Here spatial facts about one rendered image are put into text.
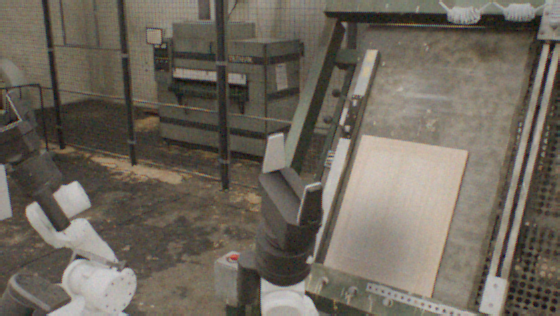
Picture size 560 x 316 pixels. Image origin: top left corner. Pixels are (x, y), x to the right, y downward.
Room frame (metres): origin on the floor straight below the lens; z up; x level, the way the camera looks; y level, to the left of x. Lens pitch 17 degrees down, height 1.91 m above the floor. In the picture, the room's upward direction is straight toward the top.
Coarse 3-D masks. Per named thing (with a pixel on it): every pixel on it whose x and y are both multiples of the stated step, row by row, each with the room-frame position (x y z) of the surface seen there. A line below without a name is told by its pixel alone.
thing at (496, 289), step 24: (552, 0) 2.02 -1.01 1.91; (552, 24) 1.89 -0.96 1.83; (552, 48) 1.98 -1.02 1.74; (552, 72) 1.90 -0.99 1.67; (528, 120) 1.83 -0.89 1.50; (528, 144) 1.79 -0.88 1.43; (528, 168) 1.74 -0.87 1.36; (528, 192) 1.71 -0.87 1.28; (504, 216) 1.68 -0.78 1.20; (504, 240) 1.65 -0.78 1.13; (504, 264) 1.59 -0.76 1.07; (504, 288) 1.54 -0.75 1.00
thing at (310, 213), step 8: (312, 184) 0.60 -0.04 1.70; (320, 184) 0.60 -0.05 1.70; (304, 192) 0.60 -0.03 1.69; (312, 192) 0.60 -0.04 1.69; (320, 192) 0.60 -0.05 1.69; (304, 200) 0.60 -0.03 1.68; (312, 200) 0.60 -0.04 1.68; (320, 200) 0.61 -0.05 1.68; (304, 208) 0.60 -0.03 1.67; (312, 208) 0.61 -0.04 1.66; (320, 208) 0.62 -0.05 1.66; (304, 216) 0.61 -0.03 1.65; (312, 216) 0.62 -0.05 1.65; (320, 216) 0.62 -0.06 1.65; (304, 224) 0.62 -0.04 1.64; (312, 224) 0.61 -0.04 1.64
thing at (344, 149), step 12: (372, 60) 2.33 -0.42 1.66; (360, 72) 2.32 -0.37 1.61; (372, 72) 2.31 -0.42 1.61; (360, 84) 2.29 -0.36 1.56; (360, 108) 2.23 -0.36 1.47; (348, 144) 2.15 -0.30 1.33; (336, 156) 2.15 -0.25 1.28; (348, 156) 2.15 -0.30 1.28; (336, 168) 2.11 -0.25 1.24; (336, 180) 2.08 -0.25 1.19; (324, 192) 2.08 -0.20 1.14; (336, 192) 2.07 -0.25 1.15; (324, 204) 2.05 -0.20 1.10; (324, 216) 2.02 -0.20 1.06; (324, 228) 1.99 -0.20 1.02; (324, 240) 1.99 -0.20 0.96
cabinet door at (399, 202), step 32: (384, 160) 2.06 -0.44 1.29; (416, 160) 2.00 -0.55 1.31; (448, 160) 1.93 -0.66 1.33; (352, 192) 2.04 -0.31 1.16; (384, 192) 1.98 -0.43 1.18; (416, 192) 1.92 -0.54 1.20; (448, 192) 1.86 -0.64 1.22; (352, 224) 1.97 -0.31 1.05; (384, 224) 1.91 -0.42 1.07; (416, 224) 1.85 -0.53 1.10; (448, 224) 1.79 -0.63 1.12; (352, 256) 1.89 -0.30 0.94; (384, 256) 1.83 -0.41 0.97; (416, 256) 1.78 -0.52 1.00; (416, 288) 1.71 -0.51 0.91
